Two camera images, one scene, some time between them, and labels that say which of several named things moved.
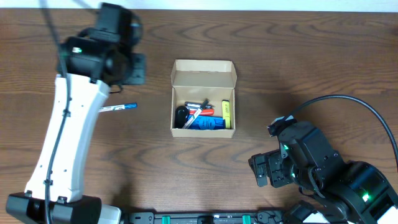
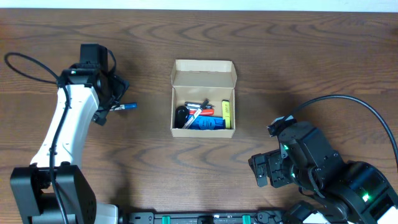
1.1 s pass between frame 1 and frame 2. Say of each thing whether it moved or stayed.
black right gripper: stayed
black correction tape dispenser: stayed
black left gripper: moved
